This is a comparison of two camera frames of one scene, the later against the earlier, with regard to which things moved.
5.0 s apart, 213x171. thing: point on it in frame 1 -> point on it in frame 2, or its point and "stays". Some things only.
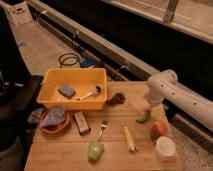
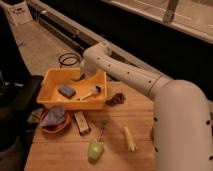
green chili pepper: x=147 y=115 -> x=82 y=77
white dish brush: x=97 y=89 stays
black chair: x=19 y=92 stays
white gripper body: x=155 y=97 -> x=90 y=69
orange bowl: x=54 y=129 stays
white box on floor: x=20 y=13 stays
